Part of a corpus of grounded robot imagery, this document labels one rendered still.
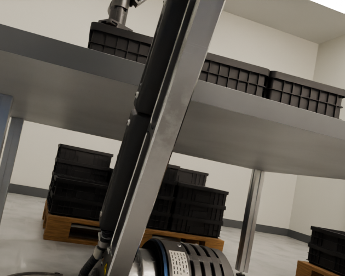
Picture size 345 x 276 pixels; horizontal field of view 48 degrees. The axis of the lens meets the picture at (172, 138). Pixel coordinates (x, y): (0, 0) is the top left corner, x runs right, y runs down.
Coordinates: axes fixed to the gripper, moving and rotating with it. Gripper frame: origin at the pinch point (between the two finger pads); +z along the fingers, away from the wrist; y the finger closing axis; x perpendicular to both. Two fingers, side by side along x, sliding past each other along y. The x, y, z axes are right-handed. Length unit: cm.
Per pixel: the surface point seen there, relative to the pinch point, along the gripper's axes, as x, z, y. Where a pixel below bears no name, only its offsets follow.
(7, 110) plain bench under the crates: -9.5, 25.4, 24.6
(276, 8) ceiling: -129, -184, -341
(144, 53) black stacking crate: 12.1, -0.4, -3.4
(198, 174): -87, 34, -182
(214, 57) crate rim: 26.3, -4.4, -20.4
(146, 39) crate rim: 12.7, -4.3, -2.4
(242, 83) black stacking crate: 32.1, 1.5, -30.0
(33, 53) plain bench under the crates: 43, 20, 49
